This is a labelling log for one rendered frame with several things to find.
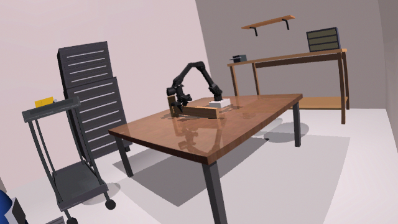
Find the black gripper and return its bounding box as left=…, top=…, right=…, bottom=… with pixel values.
left=170, top=93, right=188, bottom=113

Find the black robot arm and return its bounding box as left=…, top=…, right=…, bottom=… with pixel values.
left=166, top=61, right=223, bottom=102

